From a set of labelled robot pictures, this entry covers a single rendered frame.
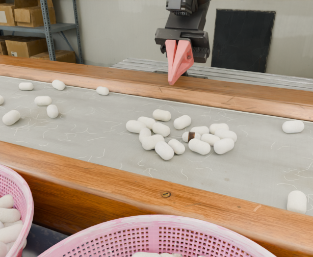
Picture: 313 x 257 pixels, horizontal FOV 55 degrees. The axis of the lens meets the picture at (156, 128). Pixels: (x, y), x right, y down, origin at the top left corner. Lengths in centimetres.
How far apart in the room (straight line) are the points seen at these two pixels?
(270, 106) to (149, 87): 27
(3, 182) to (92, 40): 280
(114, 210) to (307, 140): 35
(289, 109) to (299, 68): 196
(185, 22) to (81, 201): 38
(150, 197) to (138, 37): 260
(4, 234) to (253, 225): 26
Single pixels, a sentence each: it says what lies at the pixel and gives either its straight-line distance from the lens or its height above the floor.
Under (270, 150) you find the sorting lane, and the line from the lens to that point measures 51.
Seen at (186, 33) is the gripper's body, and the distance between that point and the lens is 59.
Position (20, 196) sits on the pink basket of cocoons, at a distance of 41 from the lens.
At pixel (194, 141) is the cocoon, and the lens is 47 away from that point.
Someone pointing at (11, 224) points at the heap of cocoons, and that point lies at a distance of 40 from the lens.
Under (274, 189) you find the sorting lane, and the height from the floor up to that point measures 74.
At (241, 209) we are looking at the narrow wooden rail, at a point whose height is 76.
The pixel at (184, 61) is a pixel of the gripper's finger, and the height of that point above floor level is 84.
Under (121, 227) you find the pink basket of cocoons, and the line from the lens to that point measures 32.
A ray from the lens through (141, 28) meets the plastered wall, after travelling 286.
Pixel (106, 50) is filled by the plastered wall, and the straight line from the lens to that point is 310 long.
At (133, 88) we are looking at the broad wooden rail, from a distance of 71.
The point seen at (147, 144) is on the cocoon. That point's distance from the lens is 47.
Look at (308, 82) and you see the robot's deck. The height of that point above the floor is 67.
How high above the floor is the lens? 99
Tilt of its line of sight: 27 degrees down
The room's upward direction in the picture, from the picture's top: straight up
